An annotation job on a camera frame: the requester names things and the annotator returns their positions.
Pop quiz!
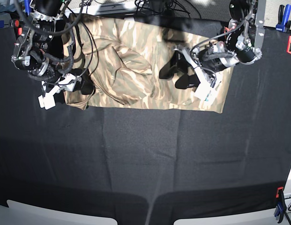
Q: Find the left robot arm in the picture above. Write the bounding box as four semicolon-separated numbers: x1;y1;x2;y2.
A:
159;0;266;90

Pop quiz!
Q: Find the clamp bottom right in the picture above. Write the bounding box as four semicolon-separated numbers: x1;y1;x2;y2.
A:
274;187;287;224

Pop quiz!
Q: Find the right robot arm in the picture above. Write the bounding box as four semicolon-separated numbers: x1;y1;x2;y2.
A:
11;0;95;98

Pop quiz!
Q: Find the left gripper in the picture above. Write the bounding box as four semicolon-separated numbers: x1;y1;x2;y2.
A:
159;51;239;89

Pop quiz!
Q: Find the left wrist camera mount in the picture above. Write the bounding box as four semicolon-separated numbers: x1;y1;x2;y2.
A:
173;45;221;105

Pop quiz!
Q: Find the red clamp top left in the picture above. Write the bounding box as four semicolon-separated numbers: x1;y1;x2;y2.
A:
9;19;23;38

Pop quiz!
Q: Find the camouflage t-shirt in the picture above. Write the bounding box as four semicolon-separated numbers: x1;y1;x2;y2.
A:
64;14;233;113

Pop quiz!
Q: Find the black table cloth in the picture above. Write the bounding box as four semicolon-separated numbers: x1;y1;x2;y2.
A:
0;18;291;225

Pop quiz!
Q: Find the black cable bundle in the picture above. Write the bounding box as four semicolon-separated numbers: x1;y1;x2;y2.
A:
134;0;192;17

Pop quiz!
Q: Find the blue clamp top right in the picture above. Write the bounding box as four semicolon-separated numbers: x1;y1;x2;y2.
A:
276;4;291;32

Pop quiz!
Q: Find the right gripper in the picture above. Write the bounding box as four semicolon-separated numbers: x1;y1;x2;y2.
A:
30;61;95;95

